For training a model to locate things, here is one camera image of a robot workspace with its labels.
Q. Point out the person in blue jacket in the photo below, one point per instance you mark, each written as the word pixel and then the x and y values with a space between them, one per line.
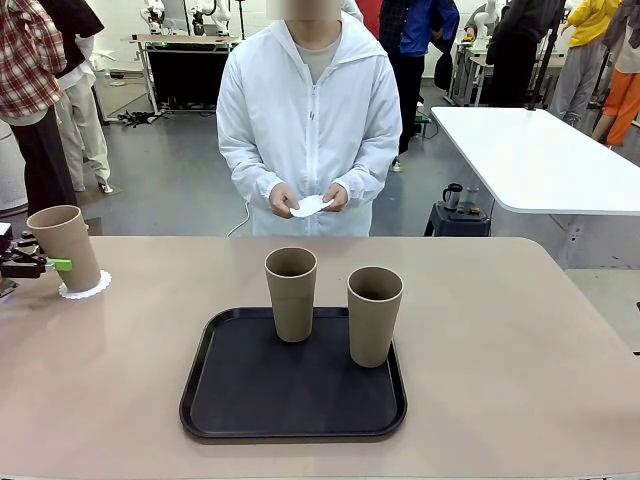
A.
pixel 420 30

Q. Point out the person in beige trousers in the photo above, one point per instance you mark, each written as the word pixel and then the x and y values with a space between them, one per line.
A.
pixel 85 100

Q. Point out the background workbench with black panel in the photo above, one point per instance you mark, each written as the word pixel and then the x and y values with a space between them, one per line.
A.
pixel 180 70

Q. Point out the person in black coat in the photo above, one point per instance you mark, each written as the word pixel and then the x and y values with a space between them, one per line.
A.
pixel 515 50

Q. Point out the person in yellow top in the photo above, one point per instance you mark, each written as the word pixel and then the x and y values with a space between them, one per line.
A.
pixel 582 60

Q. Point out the black plastic serving tray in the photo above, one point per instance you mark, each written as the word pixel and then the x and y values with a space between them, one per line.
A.
pixel 295 395

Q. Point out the person in white jacket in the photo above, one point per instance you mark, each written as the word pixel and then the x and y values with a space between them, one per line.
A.
pixel 310 125

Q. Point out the white sleeved left forearm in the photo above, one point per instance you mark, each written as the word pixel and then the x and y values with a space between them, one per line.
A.
pixel 372 175

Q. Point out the black and steel mug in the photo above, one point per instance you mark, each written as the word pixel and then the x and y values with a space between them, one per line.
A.
pixel 452 196

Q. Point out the person's right hand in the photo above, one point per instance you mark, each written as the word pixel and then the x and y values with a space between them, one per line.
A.
pixel 282 200

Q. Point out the person in orange trousers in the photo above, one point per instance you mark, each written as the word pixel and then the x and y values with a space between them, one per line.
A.
pixel 620 100

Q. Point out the white sleeved right forearm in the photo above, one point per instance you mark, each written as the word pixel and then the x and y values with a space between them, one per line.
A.
pixel 247 175

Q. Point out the white paper doily coaster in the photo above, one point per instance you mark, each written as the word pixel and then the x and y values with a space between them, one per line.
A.
pixel 100 290
pixel 309 207

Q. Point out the black stand pole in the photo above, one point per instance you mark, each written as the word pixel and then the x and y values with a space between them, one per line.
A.
pixel 542 65

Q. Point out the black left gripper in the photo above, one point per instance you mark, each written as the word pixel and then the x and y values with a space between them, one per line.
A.
pixel 22 262

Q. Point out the tall brown paper cup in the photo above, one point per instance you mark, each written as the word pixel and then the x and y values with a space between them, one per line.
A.
pixel 374 325
pixel 67 245
pixel 291 300

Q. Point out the white background table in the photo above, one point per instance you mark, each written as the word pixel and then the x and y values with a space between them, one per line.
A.
pixel 530 160

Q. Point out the person in plaid shirt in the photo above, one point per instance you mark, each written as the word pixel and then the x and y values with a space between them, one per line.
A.
pixel 30 75

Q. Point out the dark grey stool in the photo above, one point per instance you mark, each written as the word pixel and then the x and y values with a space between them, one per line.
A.
pixel 457 222

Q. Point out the person's left hand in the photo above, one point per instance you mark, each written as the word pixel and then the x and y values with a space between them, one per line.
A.
pixel 337 197

